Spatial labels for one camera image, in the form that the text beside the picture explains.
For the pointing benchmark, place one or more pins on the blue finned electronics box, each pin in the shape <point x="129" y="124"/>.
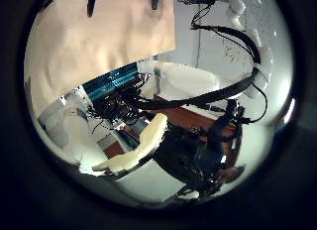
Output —
<point x="110" y="82"/>

